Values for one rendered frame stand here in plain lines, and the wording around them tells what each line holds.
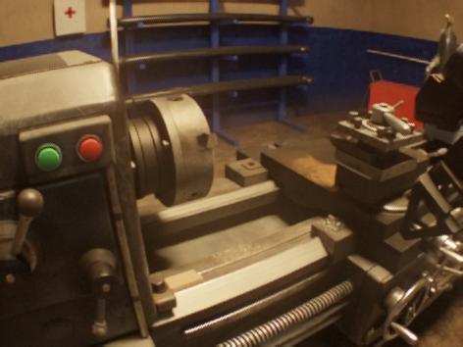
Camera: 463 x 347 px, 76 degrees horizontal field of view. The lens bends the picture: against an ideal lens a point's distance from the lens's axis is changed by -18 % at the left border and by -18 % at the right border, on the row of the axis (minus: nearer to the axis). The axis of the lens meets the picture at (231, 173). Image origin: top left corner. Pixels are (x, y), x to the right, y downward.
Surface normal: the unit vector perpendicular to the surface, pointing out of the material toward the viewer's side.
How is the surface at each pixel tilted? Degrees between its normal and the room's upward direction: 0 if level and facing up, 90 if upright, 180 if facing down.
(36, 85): 45
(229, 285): 36
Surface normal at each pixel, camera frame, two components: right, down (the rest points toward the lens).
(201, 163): 0.51, 0.29
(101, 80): 0.36, -0.38
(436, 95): -0.82, 0.24
